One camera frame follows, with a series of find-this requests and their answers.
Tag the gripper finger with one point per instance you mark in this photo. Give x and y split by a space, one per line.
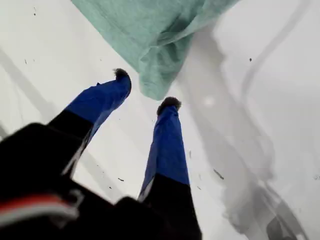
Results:
105 100
167 150

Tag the pale green T-shirt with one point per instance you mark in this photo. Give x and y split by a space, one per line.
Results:
140 30

